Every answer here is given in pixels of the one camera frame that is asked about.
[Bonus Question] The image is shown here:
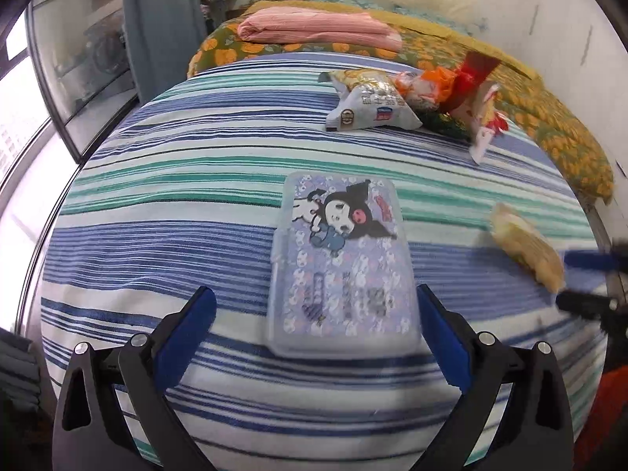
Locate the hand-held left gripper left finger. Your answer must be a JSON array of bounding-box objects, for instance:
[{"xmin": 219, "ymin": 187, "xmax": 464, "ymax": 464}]
[{"xmin": 51, "ymin": 285, "xmax": 219, "ymax": 471}]

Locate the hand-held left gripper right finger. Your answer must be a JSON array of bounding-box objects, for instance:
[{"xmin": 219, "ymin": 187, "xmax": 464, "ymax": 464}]
[{"xmin": 416, "ymin": 283, "xmax": 575, "ymax": 471}]

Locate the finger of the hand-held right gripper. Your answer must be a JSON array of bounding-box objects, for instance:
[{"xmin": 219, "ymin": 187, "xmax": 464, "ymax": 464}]
[
  {"xmin": 563, "ymin": 249, "xmax": 628, "ymax": 272},
  {"xmin": 556, "ymin": 290, "xmax": 621, "ymax": 316}
]

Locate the cream plastic wrapper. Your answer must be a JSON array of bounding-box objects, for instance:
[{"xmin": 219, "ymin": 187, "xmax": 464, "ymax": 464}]
[{"xmin": 489, "ymin": 201, "xmax": 566, "ymax": 294}]

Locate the purple cartoon pencil case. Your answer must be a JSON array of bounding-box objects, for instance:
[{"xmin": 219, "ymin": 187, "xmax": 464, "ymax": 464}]
[{"xmin": 266, "ymin": 171, "xmax": 424, "ymax": 359}]

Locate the orange object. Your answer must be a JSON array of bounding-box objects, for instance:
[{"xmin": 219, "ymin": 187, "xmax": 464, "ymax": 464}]
[{"xmin": 595, "ymin": 367, "xmax": 628, "ymax": 471}]

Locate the blue green striped tablecloth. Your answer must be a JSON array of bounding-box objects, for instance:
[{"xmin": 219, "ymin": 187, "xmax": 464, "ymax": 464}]
[{"xmin": 39, "ymin": 51, "xmax": 612, "ymax": 471}]

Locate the white red striped wrapper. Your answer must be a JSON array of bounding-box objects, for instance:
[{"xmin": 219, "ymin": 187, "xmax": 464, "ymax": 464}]
[{"xmin": 460, "ymin": 83, "xmax": 512, "ymax": 166}]

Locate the green gold foil wrapper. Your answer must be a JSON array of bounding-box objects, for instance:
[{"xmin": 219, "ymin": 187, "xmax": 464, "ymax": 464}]
[{"xmin": 426, "ymin": 109, "xmax": 473, "ymax": 140}]

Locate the white wardrobe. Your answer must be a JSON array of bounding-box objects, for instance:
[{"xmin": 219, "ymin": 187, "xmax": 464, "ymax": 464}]
[{"xmin": 483, "ymin": 0, "xmax": 628, "ymax": 177}]

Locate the red foil wrapper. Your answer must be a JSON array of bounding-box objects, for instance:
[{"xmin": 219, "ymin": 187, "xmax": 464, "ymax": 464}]
[{"xmin": 440, "ymin": 50, "xmax": 502, "ymax": 115}]

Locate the orange crumpled wrapper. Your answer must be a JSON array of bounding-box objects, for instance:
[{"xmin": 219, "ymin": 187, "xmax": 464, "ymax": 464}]
[{"xmin": 394, "ymin": 67, "xmax": 463, "ymax": 110}]

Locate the white snack packet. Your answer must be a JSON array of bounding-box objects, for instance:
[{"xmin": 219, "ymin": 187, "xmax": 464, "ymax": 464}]
[{"xmin": 325, "ymin": 69, "xmax": 424, "ymax": 133}]

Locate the yellow blanket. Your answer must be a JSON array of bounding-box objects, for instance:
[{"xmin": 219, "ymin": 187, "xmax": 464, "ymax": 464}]
[{"xmin": 245, "ymin": 0, "xmax": 538, "ymax": 80}]

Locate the glass sliding door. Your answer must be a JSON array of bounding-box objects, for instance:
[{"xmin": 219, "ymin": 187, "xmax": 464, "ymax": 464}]
[{"xmin": 26, "ymin": 0, "xmax": 142, "ymax": 164}]

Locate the grey washing machine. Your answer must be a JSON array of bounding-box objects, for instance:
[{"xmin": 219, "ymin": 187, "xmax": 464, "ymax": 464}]
[{"xmin": 82, "ymin": 18, "xmax": 129, "ymax": 82}]

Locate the black framed window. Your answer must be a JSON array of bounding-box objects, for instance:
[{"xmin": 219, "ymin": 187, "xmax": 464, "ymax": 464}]
[{"xmin": 0, "ymin": 7, "xmax": 56, "ymax": 192}]

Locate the blue grey curtain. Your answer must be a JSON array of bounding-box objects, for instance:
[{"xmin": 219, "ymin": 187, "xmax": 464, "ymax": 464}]
[{"xmin": 120, "ymin": 0, "xmax": 208, "ymax": 105}]

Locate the pink striped folded blanket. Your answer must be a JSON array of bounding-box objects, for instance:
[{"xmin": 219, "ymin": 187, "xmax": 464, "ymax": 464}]
[{"xmin": 236, "ymin": 8, "xmax": 404, "ymax": 54}]

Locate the teal floral pillow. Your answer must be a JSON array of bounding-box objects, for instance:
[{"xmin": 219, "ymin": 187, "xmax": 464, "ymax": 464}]
[{"xmin": 294, "ymin": 0, "xmax": 445, "ymax": 16}]

